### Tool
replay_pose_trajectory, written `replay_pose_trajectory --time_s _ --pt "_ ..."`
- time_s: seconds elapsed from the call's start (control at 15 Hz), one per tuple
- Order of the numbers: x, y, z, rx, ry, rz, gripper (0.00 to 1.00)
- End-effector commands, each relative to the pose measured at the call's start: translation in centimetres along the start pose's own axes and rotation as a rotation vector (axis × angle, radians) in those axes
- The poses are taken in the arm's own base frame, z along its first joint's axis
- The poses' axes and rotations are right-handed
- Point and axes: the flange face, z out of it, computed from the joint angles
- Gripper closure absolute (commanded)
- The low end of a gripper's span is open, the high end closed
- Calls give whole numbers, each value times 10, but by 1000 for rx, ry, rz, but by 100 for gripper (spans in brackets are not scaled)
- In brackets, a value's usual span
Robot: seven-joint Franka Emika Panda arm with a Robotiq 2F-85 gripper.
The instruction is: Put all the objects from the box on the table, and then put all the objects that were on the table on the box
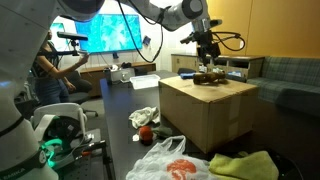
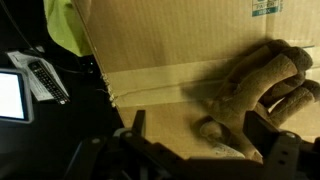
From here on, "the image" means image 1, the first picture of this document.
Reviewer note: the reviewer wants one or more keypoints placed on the person in dark clothes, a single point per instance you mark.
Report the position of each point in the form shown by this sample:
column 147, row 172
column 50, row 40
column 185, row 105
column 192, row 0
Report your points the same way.
column 45, row 83

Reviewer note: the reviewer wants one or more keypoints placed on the red plush fruit green leaf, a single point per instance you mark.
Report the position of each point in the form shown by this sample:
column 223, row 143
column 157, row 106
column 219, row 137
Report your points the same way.
column 145, row 133

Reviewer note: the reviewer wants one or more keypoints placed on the large wall screen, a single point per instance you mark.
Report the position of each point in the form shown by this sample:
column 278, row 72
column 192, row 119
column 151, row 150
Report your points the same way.
column 108, row 33

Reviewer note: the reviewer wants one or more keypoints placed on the black round speaker device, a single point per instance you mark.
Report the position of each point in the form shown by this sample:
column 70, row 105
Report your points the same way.
column 290, row 166

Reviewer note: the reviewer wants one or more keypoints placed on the grey plaid sofa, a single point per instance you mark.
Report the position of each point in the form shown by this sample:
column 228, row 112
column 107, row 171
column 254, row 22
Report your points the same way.
column 286, row 83

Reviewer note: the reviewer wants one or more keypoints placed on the white VR headset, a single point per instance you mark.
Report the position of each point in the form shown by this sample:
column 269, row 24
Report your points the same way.
column 60, row 126

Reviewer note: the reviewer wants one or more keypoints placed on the black stereo camera bar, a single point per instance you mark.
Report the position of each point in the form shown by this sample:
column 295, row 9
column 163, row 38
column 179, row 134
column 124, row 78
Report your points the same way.
column 71, row 36

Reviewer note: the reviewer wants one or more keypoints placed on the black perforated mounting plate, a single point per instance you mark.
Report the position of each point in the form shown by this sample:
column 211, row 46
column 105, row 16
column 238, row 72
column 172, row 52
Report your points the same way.
column 83, row 166

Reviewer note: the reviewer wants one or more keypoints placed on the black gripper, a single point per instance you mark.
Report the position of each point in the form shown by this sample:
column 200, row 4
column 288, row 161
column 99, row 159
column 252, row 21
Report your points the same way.
column 208, row 45

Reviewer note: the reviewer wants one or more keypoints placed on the grey tablet lit screen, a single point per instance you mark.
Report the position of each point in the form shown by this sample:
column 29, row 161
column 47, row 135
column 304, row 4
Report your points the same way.
column 236, row 75

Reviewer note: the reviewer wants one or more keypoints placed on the black office chair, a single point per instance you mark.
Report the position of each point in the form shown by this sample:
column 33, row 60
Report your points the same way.
column 78, row 91

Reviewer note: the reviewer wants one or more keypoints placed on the brown plush toy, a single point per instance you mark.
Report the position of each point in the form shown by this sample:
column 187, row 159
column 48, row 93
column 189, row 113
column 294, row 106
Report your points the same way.
column 208, row 78

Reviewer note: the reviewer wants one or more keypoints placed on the yellow green cloth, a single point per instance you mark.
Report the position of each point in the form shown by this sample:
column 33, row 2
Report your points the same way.
column 243, row 166

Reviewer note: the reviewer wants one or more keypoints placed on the low wooden sideboard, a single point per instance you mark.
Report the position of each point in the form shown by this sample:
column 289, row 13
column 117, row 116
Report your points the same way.
column 96, row 75

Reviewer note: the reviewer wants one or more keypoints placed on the white crumpled cloth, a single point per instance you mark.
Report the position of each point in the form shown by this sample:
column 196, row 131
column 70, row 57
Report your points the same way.
column 143, row 116

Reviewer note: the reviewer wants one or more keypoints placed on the grey box device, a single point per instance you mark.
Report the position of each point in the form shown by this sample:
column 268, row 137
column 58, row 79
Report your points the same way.
column 121, row 75

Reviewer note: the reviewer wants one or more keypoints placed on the white plastic bag orange print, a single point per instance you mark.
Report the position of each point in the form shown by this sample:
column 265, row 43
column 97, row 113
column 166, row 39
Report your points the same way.
column 173, row 163

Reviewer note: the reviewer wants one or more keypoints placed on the clear plastic container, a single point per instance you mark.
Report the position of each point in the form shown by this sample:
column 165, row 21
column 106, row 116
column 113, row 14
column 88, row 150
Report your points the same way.
column 145, row 81

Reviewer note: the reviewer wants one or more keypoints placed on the wooden cabinet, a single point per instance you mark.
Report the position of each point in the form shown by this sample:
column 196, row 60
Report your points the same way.
column 185, row 63

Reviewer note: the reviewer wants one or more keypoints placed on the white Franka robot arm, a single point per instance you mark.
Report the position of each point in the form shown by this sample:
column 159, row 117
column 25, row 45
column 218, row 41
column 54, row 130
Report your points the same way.
column 20, row 66

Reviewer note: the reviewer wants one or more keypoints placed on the large cardboard box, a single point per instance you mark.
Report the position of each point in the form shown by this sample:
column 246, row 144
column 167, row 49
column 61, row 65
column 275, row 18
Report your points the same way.
column 200, row 116

